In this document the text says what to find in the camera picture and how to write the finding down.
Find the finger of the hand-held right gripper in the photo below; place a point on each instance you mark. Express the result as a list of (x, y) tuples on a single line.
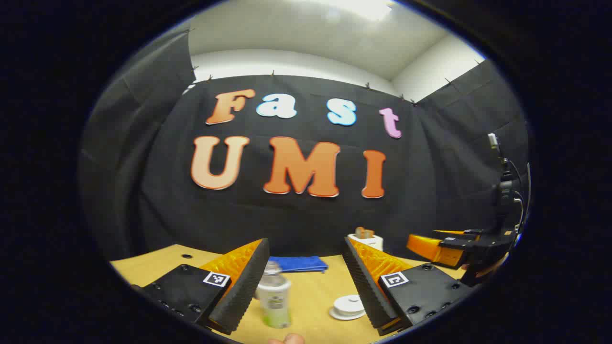
[(430, 247)]

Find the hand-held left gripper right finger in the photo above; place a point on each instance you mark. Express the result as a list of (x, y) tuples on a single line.
[(366, 286)]

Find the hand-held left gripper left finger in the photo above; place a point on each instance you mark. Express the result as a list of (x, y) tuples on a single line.
[(246, 282)]

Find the clear water bottle white label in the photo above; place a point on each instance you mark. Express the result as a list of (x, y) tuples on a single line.
[(273, 298)]

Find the white saucer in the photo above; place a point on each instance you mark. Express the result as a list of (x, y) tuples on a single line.
[(340, 316)]

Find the white toaster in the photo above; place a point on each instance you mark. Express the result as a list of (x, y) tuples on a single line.
[(370, 242)]

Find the blue towel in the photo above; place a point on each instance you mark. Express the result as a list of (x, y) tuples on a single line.
[(299, 263)]

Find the black backdrop cloth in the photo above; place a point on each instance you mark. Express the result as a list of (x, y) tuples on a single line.
[(296, 220)]

